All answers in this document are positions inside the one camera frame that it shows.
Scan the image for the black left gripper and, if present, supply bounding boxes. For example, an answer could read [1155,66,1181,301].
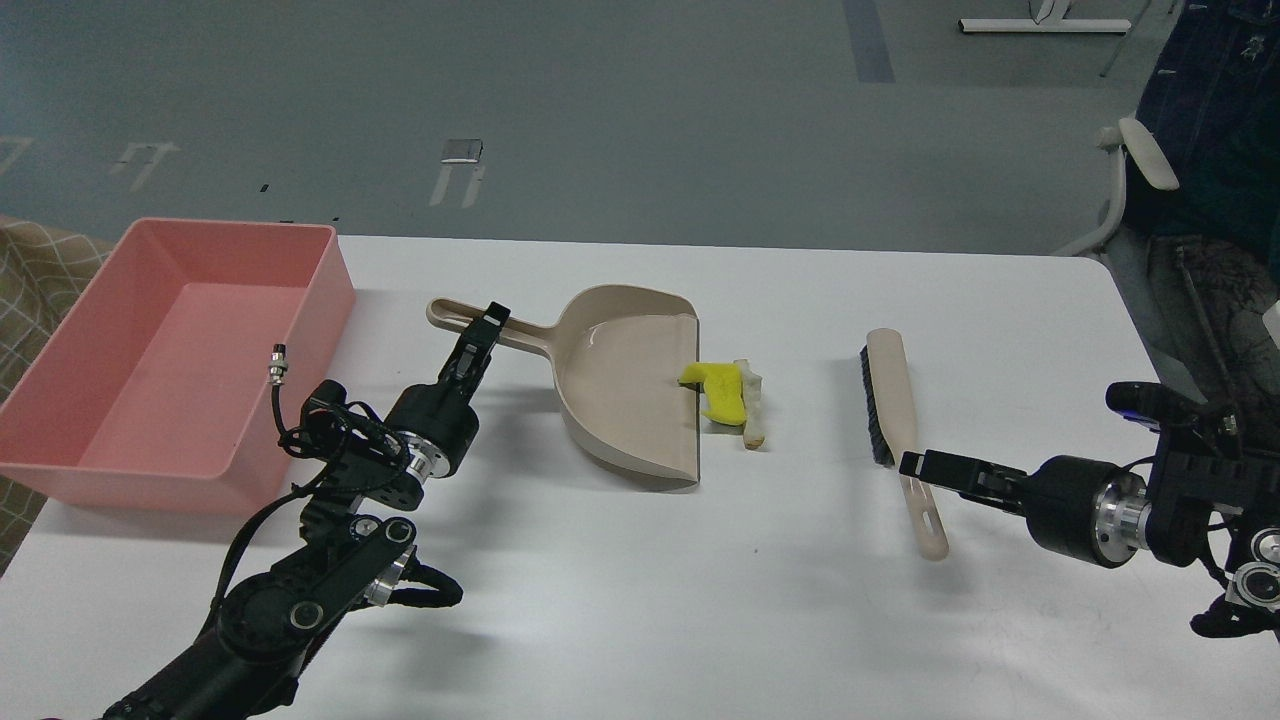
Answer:
[385,302,509,479]

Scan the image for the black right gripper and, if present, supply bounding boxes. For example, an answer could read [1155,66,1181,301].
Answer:
[899,450,1149,569]

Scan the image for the beige plastic dustpan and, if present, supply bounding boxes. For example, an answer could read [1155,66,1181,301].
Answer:
[428,284,701,493]

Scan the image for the beige hand brush black bristles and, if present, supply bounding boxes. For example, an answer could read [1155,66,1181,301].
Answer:
[859,328,950,562]

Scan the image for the yellow green sponge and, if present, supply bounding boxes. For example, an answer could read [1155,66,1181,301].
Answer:
[678,363,748,427]

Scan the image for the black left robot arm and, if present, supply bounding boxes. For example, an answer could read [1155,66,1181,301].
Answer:
[105,304,509,719]

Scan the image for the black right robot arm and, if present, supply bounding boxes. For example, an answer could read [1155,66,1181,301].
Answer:
[869,380,1277,638]

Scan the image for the pink plastic bin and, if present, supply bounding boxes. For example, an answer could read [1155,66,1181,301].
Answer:
[1,218,356,518]

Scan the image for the white office chair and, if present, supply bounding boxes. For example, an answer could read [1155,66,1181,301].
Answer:
[1051,115,1180,258]

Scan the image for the beige patterned cloth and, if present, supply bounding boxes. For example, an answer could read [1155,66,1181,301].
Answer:
[0,218,113,577]

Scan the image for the white desk leg base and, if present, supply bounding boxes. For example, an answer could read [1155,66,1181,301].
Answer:
[957,17,1133,35]

